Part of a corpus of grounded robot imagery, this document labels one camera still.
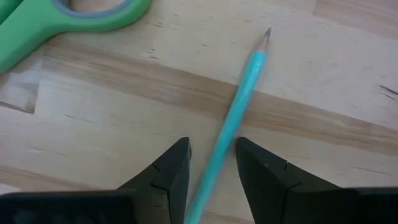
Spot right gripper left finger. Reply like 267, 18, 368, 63
116, 137, 192, 224

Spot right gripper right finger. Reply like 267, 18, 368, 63
235, 136, 341, 224

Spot green-handled scissors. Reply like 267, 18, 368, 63
0, 0, 153, 74

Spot teal pencil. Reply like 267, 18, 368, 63
183, 27, 272, 224

